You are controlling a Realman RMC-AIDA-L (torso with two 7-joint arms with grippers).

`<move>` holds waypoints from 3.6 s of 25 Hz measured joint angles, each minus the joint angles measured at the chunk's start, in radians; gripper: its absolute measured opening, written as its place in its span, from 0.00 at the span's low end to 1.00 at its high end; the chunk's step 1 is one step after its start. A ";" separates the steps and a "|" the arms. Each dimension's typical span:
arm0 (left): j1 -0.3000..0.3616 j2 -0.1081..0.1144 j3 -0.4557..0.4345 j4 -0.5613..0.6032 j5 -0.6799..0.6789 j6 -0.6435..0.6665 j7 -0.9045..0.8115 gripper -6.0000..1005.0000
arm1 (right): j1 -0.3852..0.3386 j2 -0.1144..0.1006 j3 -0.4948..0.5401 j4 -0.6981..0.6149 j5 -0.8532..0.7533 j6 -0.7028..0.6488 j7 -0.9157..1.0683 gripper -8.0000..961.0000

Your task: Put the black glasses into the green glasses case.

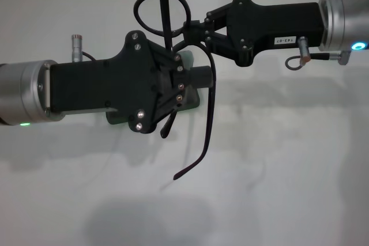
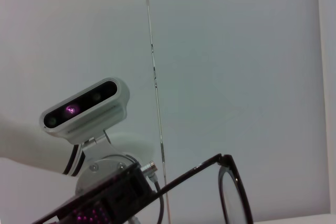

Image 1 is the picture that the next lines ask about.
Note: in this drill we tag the green glasses case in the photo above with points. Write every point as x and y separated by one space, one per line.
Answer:
192 97

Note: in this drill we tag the black glasses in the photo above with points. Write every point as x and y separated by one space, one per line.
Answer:
165 12

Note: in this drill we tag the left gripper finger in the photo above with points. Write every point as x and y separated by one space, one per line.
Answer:
201 81
201 72

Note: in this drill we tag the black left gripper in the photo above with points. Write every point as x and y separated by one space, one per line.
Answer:
101 84

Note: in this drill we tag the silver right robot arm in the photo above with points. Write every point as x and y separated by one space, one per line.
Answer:
346 21

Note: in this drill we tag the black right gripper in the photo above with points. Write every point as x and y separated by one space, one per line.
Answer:
274 24

